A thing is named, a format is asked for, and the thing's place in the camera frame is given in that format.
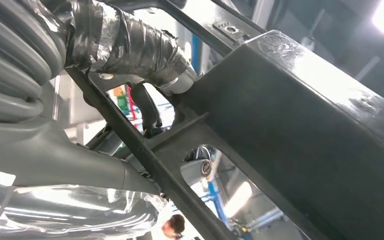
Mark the person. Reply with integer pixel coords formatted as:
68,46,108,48
152,200,206,240

